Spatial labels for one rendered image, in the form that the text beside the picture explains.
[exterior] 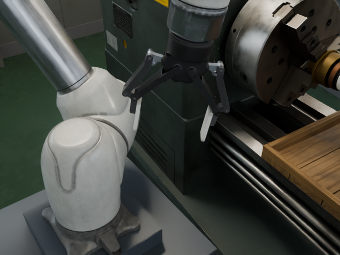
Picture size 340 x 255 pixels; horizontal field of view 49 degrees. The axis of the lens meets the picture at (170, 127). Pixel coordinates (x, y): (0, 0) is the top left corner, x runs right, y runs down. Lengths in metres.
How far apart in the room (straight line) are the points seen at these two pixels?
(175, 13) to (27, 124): 2.21
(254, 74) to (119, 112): 0.35
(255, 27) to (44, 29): 0.50
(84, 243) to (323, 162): 0.62
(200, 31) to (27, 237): 0.68
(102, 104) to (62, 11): 2.91
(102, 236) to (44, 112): 2.01
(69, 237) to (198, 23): 0.56
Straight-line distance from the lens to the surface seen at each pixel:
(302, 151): 1.04
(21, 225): 1.06
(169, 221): 1.00
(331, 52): 1.02
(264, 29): 0.96
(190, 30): 0.59
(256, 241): 1.25
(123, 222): 0.91
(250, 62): 0.98
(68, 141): 0.75
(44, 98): 2.97
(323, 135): 1.12
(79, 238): 0.89
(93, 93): 0.88
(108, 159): 0.77
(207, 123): 0.72
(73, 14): 3.81
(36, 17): 0.87
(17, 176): 2.34
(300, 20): 0.96
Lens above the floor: 1.53
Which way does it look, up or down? 37 degrees down
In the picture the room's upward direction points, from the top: straight up
